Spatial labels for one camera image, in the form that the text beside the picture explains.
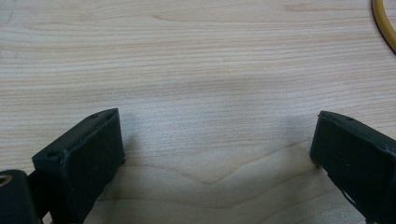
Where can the yellow round rim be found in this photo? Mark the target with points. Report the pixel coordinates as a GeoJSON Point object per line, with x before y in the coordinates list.
{"type": "Point", "coordinates": [382, 23]}

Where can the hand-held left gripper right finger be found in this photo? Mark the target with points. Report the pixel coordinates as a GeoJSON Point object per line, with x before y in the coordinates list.
{"type": "Point", "coordinates": [355, 155]}

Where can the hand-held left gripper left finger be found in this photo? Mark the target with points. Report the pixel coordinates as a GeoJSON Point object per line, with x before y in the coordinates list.
{"type": "Point", "coordinates": [84, 158]}

